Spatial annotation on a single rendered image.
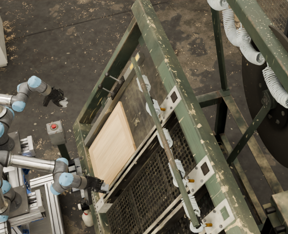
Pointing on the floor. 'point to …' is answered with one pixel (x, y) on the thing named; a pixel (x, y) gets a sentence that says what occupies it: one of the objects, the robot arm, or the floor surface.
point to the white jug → (87, 219)
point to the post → (64, 151)
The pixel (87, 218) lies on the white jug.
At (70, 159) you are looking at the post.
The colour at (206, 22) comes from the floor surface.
